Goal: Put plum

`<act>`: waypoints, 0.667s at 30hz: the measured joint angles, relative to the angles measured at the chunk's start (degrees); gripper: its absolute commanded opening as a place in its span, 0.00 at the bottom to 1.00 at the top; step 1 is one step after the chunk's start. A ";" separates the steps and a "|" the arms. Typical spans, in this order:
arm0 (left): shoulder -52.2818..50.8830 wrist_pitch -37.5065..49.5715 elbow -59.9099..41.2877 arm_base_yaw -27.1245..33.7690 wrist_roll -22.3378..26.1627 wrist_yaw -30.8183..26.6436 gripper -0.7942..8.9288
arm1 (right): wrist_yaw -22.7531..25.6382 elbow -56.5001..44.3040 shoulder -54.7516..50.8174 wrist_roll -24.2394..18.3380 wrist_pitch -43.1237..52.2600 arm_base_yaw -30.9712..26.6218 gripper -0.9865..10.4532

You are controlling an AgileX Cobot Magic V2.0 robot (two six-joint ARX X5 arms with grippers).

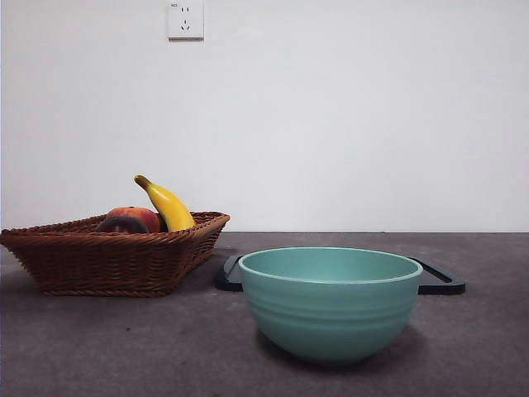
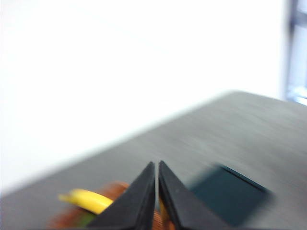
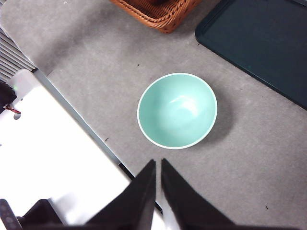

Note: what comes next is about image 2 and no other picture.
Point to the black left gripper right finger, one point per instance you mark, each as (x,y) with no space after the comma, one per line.
(180,208)

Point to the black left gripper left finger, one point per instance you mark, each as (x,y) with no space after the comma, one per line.
(134,206)

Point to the brown wicker basket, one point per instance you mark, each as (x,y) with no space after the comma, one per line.
(115,189)

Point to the yellow banana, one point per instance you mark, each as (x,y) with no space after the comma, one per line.
(86,200)

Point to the black rectangular tray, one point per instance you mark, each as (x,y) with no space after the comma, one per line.
(227,194)

